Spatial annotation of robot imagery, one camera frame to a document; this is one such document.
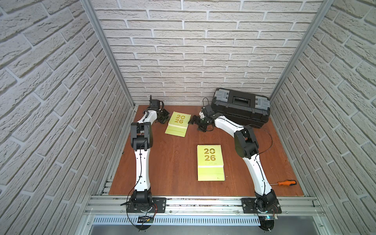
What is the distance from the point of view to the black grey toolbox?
38.0 inches

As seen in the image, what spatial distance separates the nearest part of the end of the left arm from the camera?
3.08 ft

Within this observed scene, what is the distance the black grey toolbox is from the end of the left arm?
0.34 meters
